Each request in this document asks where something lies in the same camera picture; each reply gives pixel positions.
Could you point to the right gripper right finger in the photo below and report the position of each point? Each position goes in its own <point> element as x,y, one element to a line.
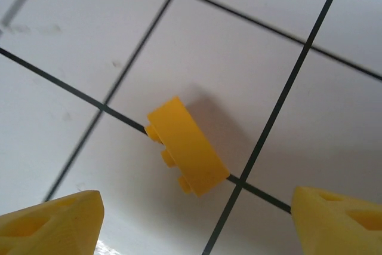
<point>343,228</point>

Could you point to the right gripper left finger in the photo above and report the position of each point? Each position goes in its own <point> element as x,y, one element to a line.
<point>44,228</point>

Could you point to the long yellow lego brick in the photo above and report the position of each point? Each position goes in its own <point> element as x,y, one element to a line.
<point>191,147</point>

